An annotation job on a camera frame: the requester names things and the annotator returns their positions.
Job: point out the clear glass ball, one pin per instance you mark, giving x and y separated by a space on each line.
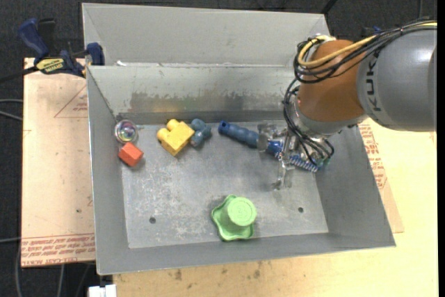
126 131

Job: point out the blue-grey toy figure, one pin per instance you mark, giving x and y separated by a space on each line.
200 133

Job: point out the green star-shaped cup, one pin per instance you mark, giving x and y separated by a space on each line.
236 217

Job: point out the brown cardboard board red print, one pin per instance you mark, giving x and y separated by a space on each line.
52 167

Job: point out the blue coiled spring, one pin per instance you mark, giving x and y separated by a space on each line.
301 163

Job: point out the grey metal bin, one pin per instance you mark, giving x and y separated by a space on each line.
194 184

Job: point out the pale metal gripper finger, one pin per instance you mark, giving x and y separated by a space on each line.
288 175
280 172

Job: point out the yellow toy brick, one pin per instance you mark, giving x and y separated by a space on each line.
176 137

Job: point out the red-orange cube block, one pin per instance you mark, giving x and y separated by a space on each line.
130 154

